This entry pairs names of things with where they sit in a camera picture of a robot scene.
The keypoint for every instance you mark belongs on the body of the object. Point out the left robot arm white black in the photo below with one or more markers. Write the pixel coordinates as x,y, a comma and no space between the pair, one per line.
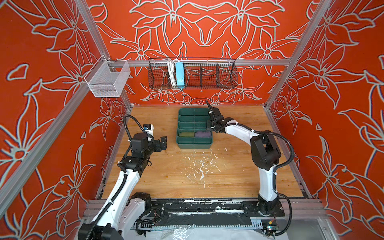
124,210

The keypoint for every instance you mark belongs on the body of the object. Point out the purple sock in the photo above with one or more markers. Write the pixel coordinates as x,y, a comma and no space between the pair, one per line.
203,134

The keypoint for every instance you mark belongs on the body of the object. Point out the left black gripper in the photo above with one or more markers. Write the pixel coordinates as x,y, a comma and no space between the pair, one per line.
157,147

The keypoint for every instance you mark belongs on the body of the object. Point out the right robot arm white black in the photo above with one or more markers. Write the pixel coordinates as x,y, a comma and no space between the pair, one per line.
265,154

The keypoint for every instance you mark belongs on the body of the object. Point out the clear mesh wall basket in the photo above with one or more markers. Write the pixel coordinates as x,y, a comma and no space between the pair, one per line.
107,79

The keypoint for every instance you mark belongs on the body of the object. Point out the light blue box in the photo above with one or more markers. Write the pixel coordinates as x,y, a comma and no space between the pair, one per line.
180,75

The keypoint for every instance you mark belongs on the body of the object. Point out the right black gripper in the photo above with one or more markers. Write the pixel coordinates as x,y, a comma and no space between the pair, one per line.
208,122

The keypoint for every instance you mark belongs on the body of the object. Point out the green striped sock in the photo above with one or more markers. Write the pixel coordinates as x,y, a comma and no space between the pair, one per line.
186,134

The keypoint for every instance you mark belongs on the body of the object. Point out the green divided plastic tray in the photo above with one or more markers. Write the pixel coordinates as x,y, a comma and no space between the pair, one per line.
193,120

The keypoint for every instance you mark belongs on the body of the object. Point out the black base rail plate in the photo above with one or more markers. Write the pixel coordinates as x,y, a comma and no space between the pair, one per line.
208,212

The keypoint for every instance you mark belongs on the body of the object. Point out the black wire wall basket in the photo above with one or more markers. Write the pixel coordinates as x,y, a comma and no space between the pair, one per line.
200,73

